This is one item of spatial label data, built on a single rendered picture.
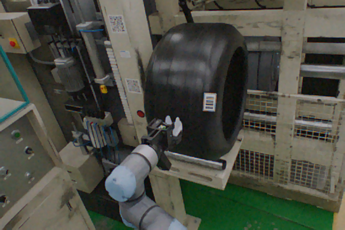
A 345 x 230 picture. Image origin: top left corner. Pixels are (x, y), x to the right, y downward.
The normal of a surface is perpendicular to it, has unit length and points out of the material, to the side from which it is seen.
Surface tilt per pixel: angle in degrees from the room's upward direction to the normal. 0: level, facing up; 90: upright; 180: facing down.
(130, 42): 90
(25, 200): 0
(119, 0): 90
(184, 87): 55
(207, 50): 31
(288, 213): 0
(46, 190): 90
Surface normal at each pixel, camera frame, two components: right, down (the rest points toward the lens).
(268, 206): -0.15, -0.83
